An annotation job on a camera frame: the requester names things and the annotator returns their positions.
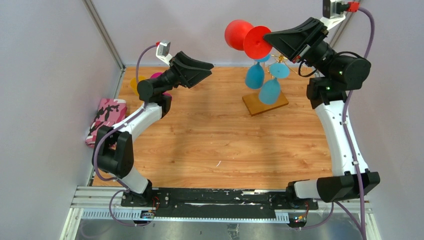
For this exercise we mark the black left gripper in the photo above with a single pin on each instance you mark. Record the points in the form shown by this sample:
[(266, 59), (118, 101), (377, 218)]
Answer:
[(191, 76)]

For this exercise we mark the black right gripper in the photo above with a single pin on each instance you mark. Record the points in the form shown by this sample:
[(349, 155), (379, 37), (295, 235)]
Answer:
[(298, 43)]

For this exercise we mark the magenta wine glass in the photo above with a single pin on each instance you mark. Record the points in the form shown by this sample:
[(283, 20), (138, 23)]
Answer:
[(160, 87)]

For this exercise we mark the red wine glass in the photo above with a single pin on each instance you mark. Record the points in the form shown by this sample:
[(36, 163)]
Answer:
[(243, 36)]

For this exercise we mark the yellow wine glass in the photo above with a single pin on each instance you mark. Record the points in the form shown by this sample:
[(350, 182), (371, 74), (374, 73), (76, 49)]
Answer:
[(134, 83)]

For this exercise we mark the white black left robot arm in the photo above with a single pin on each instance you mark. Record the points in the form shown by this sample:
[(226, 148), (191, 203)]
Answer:
[(113, 149)]

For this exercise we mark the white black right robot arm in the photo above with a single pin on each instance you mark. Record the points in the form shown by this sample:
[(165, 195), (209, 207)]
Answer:
[(340, 73)]

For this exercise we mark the blue wine glass rear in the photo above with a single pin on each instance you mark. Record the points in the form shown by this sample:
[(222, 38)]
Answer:
[(255, 75)]

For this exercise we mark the blue wine glass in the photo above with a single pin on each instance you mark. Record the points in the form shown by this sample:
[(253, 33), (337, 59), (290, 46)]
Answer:
[(255, 75), (271, 90)]

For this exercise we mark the blue wine glass front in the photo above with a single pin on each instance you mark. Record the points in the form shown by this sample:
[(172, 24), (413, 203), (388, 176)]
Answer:
[(271, 90)]

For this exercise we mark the pink camouflage cloth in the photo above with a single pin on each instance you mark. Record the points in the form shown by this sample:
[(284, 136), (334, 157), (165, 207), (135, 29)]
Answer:
[(110, 111)]

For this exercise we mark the gold wire glass rack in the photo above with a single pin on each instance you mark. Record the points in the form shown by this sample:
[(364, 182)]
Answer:
[(297, 69)]

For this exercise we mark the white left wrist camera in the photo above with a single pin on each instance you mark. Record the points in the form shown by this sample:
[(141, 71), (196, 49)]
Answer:
[(163, 51)]

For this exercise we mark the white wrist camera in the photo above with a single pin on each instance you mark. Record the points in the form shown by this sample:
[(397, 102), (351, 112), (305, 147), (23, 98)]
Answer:
[(163, 51), (333, 12)]

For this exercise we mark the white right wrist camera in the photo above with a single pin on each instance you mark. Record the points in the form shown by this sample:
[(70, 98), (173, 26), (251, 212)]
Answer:
[(333, 12)]

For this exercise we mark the black mounting base plate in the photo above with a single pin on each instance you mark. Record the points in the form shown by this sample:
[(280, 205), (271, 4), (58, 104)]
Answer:
[(218, 204)]

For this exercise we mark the aluminium frame rail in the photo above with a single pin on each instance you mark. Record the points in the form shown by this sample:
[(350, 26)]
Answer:
[(103, 203)]

